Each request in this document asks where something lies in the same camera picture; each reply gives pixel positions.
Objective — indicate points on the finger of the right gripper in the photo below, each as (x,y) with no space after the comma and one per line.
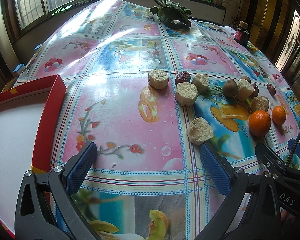
(291,143)
(272,158)

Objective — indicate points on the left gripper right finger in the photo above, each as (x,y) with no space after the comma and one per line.
(261,219)

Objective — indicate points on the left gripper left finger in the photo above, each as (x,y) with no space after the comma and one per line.
(45,209)

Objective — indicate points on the small orange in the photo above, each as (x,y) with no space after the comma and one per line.
(278,115)

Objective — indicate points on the large orange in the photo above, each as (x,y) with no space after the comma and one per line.
(259,123)

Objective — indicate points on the isolated red date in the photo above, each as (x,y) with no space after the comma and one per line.
(271,89)

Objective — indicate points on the cluster beige rice cake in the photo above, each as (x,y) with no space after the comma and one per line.
(245,90)

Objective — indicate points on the brown longan fruit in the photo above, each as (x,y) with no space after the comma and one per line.
(230,88)

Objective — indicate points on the hexagonal beige rice cake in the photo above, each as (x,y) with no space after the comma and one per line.
(186,94)

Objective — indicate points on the red tray white inside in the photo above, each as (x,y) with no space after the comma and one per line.
(28,117)

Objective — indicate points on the dark jar with cork lid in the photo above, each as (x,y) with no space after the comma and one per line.
(242,34)

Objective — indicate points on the colourful plastic tablecloth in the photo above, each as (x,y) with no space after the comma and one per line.
(148,181)

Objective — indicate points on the green item on sill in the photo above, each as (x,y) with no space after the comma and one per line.
(61,10)

